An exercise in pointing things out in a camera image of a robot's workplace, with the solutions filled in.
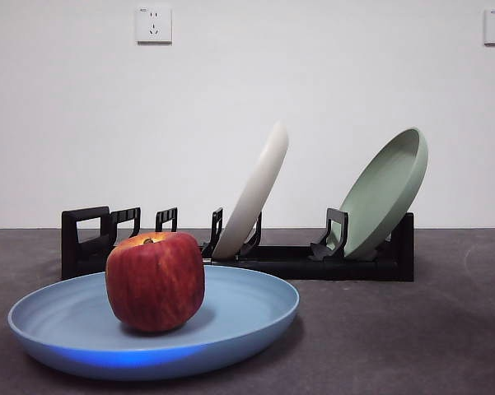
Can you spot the blue plate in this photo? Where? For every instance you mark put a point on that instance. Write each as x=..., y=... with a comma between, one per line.
x=239, y=312

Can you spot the red apple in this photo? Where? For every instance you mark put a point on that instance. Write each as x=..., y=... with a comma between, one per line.
x=154, y=284

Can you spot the white plate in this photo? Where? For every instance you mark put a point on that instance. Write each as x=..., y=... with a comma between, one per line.
x=259, y=189

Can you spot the black plate rack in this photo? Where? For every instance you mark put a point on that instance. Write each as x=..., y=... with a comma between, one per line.
x=333, y=269

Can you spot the green plate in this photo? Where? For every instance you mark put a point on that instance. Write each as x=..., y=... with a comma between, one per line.
x=383, y=193

